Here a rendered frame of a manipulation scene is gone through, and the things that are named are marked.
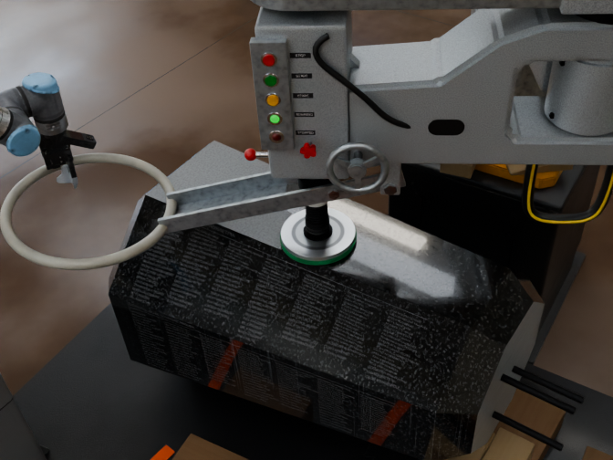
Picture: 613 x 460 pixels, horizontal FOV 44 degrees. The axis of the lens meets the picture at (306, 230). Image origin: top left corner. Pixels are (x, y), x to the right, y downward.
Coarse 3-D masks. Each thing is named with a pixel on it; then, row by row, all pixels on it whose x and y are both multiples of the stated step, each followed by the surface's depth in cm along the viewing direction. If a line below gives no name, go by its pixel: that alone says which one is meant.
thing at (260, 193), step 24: (192, 192) 214; (216, 192) 213; (240, 192) 212; (264, 192) 209; (288, 192) 198; (312, 192) 196; (336, 192) 194; (168, 216) 207; (192, 216) 205; (216, 216) 205; (240, 216) 204
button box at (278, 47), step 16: (256, 48) 162; (272, 48) 161; (256, 64) 164; (288, 64) 165; (256, 80) 167; (288, 80) 166; (256, 96) 170; (288, 96) 169; (288, 112) 172; (272, 128) 175; (288, 128) 175; (272, 144) 178; (288, 144) 178
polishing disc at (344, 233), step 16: (288, 224) 217; (304, 224) 216; (336, 224) 215; (352, 224) 215; (288, 240) 211; (304, 240) 211; (336, 240) 210; (352, 240) 210; (304, 256) 207; (320, 256) 206; (336, 256) 207
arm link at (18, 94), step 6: (6, 90) 205; (12, 90) 205; (18, 90) 206; (0, 96) 203; (6, 96) 204; (12, 96) 204; (18, 96) 205; (24, 96) 205; (0, 102) 201; (6, 102) 201; (12, 102) 202; (18, 102) 205; (24, 102) 205; (24, 108) 206; (30, 108) 207; (30, 114) 208
